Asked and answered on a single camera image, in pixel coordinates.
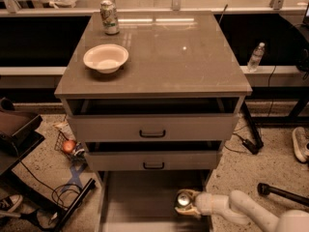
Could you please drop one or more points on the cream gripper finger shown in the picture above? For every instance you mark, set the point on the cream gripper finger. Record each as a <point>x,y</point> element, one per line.
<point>189,193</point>
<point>187,211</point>

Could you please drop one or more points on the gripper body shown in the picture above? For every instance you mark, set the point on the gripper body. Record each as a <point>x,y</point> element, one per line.
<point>204,203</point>

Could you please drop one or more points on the green soda can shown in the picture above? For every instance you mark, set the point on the green soda can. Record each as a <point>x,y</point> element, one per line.
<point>183,200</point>

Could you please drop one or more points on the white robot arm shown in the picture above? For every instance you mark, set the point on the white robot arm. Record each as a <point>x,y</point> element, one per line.
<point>239,208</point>

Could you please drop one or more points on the open bottom drawer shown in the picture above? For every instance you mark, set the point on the open bottom drawer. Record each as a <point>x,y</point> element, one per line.
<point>144,201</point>

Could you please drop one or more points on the grey drawer cabinet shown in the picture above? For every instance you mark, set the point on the grey drawer cabinet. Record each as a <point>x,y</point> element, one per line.
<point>178,63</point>

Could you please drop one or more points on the white green can on counter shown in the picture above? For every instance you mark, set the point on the white green can on counter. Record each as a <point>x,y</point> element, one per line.
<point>109,17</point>

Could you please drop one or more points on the black stand leg left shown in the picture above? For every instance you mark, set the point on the black stand leg left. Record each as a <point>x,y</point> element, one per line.
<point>91,184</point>

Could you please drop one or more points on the person's grey sneaker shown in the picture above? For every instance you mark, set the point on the person's grey sneaker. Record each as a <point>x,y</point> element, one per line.
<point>300,139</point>

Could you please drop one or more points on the red apple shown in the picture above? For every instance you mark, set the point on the red apple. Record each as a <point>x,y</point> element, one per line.
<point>68,146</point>

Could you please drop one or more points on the clear water bottle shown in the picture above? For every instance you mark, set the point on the clear water bottle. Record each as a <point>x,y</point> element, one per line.
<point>256,57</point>

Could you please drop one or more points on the white paper bowl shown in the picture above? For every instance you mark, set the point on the white paper bowl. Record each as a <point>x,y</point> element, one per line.
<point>105,58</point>

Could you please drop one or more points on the black sneaker bottom left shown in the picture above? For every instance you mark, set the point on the black sneaker bottom left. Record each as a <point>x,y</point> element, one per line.
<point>11,203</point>

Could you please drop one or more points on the dark tray table left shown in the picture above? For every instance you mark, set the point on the dark tray table left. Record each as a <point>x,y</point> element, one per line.
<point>18,136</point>

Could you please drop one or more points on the black power adapter with cable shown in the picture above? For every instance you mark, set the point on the black power adapter with cable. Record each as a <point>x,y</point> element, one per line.
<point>242,142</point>

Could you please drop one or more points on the middle drawer with black handle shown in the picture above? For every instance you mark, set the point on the middle drawer with black handle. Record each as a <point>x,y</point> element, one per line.
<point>124,156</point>

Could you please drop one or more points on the drawer with black handle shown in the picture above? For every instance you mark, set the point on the drawer with black handle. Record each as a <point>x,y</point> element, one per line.
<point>124,156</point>
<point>165,127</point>

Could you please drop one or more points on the top drawer with black handle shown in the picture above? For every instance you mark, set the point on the top drawer with black handle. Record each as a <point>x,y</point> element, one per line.
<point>165,127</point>

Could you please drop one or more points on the wire basket with snacks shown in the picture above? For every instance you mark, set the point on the wire basket with snacks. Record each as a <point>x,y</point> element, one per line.
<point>64,134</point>

